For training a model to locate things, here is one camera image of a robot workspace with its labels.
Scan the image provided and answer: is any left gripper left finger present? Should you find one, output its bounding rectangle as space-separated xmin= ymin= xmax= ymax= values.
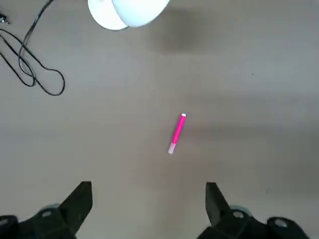
xmin=0 ymin=181 xmax=94 ymax=239

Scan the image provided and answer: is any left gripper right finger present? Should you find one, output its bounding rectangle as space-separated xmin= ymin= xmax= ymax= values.
xmin=205 ymin=182 xmax=311 ymax=239

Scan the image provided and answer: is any pink marker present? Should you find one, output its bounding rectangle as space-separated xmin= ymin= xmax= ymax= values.
xmin=168 ymin=113 xmax=187 ymax=155

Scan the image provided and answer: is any black lamp cable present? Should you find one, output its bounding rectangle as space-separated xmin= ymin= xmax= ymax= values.
xmin=0 ymin=0 xmax=66 ymax=97

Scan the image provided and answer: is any white desk lamp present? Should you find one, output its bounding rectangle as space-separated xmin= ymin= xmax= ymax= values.
xmin=87 ymin=0 xmax=170 ymax=31

